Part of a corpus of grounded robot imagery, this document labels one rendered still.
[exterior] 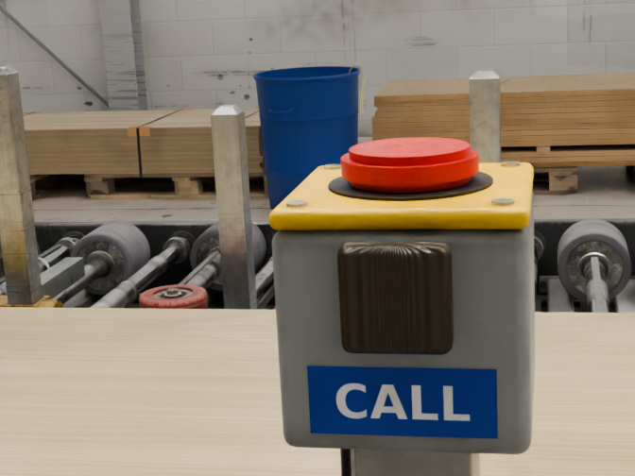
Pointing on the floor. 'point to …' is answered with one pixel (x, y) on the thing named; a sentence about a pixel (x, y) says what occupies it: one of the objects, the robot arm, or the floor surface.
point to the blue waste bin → (306, 121)
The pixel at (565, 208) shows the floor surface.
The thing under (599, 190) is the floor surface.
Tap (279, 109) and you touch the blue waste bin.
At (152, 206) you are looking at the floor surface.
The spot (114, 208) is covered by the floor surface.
